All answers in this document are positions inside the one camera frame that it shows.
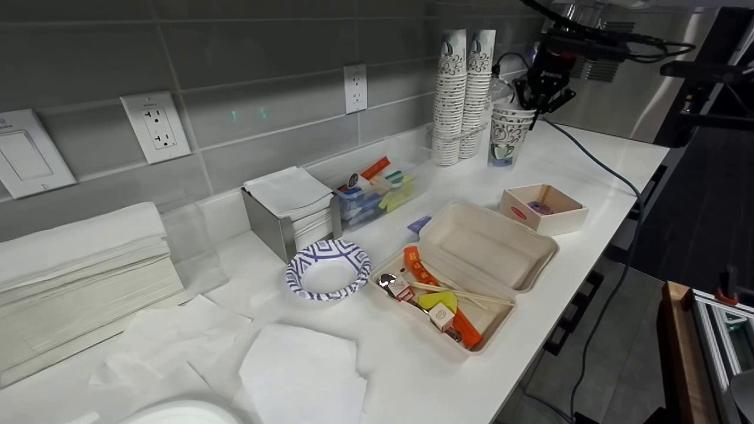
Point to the wooden desk with metal base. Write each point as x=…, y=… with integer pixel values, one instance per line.
x=679, y=354

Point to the blue red item in box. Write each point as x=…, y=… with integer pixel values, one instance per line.
x=541, y=207

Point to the small tan cardboard box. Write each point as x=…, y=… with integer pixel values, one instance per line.
x=558, y=215

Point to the large white wall outlet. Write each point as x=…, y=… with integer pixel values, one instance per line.
x=155, y=128

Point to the short orange packet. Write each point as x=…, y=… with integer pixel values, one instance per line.
x=468, y=332

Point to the white light switch plate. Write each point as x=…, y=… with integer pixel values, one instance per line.
x=27, y=157

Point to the blue packet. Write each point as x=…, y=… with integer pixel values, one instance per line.
x=417, y=227

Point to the stack of folded paper towels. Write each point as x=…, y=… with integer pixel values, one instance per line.
x=78, y=274

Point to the crumpled white paper sheet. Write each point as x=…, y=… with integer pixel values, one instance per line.
x=173, y=345

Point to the beige clamshell takeout container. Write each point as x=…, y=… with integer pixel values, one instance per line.
x=478, y=250

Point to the small white wall outlet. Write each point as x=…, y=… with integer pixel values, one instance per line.
x=356, y=89

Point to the metal napkin holder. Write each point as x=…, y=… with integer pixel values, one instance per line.
x=267, y=224

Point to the yellow packet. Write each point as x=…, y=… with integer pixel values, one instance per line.
x=436, y=301

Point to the black side table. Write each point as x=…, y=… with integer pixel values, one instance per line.
x=697, y=203

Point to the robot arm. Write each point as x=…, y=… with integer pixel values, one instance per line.
x=604, y=41

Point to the printed paper coffee cup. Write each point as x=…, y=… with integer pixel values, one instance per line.
x=510, y=137

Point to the clear condiment organiser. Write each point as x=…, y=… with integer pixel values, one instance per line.
x=378, y=197

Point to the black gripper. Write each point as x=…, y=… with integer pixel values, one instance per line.
x=549, y=69

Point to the wrapped sleeve of paper cups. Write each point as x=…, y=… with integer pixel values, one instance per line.
x=449, y=103
x=478, y=87

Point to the stack of white napkins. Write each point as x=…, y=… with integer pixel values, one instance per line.
x=285, y=191

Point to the blue white patterned paper bowl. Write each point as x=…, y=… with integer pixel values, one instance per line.
x=302, y=283

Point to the long orange packet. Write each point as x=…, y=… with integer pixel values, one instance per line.
x=419, y=267

